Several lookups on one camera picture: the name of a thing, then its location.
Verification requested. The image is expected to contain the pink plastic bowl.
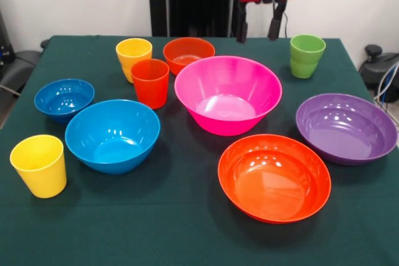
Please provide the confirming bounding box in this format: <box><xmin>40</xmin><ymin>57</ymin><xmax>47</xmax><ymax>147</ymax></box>
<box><xmin>173</xmin><ymin>55</ymin><xmax>283</xmax><ymax>137</ymax></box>

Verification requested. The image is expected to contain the green plastic cup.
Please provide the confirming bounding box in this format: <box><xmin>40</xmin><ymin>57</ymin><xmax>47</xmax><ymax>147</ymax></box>
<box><xmin>289</xmin><ymin>34</ymin><xmax>327</xmax><ymax>79</ymax></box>

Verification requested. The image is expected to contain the small orange bowl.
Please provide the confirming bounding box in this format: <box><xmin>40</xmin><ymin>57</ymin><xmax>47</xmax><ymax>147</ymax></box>
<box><xmin>163</xmin><ymin>37</ymin><xmax>216</xmax><ymax>76</ymax></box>

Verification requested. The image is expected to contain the red-orange plastic cup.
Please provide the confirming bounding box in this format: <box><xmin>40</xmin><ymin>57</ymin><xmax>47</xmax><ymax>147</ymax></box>
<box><xmin>130</xmin><ymin>58</ymin><xmax>170</xmax><ymax>110</ymax></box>

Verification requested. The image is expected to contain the golden yellow plastic cup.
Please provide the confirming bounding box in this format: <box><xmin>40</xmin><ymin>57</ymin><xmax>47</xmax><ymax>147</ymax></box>
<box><xmin>115</xmin><ymin>38</ymin><xmax>153</xmax><ymax>84</ymax></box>

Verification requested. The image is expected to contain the purple plastic bowl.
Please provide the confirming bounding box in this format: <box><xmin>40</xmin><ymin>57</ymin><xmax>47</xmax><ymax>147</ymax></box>
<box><xmin>295</xmin><ymin>92</ymin><xmax>398</xmax><ymax>166</ymax></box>

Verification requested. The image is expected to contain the large shallow orange bowl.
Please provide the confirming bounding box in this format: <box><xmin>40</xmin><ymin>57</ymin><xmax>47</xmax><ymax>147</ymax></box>
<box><xmin>217</xmin><ymin>134</ymin><xmax>332</xmax><ymax>225</ymax></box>

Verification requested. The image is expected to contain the light blue plastic bowl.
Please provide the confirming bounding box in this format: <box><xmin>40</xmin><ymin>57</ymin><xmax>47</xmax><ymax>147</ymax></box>
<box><xmin>64</xmin><ymin>99</ymin><xmax>161</xmax><ymax>176</ymax></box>

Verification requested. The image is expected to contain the small dark blue bowl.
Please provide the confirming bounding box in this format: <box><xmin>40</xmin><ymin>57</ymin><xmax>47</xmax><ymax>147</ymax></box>
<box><xmin>34</xmin><ymin>78</ymin><xmax>95</xmax><ymax>124</ymax></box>

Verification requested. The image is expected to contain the dark green tablecloth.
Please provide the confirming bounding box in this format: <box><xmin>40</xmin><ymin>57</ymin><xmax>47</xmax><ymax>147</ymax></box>
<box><xmin>0</xmin><ymin>34</ymin><xmax>399</xmax><ymax>266</ymax></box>

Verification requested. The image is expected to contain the lemon yellow plastic cup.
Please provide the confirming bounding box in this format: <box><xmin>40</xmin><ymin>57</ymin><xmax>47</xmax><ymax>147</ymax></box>
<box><xmin>9</xmin><ymin>134</ymin><xmax>67</xmax><ymax>199</ymax></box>

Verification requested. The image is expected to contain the tangle of floor cables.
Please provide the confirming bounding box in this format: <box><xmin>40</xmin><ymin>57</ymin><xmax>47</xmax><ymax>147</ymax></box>
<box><xmin>373</xmin><ymin>62</ymin><xmax>399</xmax><ymax>107</ymax></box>

